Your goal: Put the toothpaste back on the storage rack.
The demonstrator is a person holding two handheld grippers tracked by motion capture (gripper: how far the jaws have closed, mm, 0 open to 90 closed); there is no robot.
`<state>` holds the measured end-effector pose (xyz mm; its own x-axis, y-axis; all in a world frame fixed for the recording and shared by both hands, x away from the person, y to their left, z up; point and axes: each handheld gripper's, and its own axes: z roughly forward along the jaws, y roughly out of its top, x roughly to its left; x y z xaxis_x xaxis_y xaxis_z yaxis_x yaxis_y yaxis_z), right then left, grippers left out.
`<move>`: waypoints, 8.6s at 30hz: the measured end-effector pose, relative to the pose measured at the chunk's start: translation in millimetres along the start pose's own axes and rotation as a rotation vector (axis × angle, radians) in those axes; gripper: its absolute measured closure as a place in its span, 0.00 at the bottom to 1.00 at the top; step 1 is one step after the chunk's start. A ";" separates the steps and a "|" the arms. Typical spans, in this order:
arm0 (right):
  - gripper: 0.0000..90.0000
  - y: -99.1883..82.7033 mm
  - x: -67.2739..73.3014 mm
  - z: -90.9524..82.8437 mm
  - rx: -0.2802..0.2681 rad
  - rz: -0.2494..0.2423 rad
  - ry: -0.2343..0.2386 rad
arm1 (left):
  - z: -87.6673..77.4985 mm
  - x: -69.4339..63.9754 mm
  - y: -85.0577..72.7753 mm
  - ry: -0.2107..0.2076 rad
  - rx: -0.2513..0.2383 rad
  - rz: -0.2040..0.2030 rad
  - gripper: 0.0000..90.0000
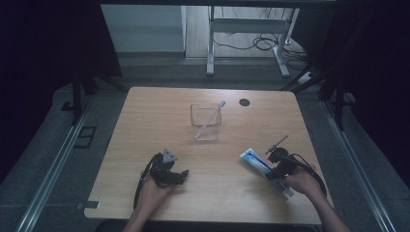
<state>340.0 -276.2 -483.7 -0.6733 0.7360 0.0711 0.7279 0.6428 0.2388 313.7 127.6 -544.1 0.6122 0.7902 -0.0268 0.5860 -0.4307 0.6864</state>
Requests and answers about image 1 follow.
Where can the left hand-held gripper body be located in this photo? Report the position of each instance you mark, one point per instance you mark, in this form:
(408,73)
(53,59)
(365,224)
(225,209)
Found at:
(164,167)

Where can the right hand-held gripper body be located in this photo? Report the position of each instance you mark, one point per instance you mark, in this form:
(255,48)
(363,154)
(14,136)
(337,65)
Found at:
(283,161)

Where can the blue and white toothpaste tube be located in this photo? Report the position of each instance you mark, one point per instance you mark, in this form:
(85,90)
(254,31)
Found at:
(257,162)

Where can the clear plastic cup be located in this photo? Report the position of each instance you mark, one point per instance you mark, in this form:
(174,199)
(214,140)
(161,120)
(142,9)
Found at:
(205,122)

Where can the pink toothbrush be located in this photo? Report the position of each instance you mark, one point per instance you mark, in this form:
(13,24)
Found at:
(211,118)

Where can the person's right hand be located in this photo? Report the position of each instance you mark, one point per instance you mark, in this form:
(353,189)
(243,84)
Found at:
(303,182)

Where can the person's left hand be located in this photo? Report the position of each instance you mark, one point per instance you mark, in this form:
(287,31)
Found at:
(154,193)

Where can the black round table grommet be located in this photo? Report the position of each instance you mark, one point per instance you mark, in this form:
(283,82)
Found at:
(244,102)

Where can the grey tape strip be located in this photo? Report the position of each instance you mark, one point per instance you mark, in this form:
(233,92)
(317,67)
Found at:
(88,205)

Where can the white power strip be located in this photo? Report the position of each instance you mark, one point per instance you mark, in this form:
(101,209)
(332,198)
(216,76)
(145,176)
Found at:
(305,78)

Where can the black metal stand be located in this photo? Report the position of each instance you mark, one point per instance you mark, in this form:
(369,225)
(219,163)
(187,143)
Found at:
(322,80)
(80,93)

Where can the dark curtain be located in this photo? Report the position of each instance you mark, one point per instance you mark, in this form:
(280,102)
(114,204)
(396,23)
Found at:
(380,80)
(48,64)

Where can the grey metal floor rail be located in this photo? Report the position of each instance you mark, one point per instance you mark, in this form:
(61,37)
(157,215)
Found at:
(357,167)
(54,167)

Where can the white metal desk frame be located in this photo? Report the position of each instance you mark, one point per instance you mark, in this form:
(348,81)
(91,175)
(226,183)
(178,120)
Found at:
(246,25)

